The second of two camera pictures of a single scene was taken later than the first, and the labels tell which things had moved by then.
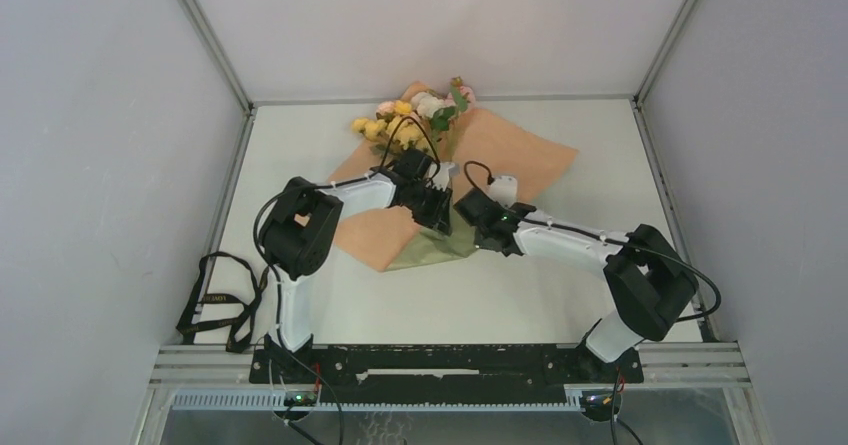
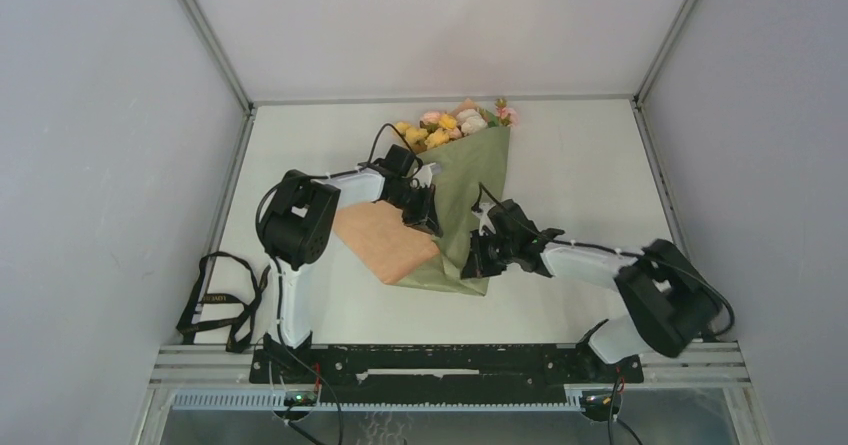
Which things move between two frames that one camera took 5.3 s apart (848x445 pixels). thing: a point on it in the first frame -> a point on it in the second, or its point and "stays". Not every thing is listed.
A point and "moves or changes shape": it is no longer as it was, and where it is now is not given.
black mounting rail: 445,373 stays
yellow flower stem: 402,128 -> 420,139
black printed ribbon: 240,338 stays
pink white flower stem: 436,109 -> 469,120
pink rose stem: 460,100 -> 506,115
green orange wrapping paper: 480,147 moves or changes shape
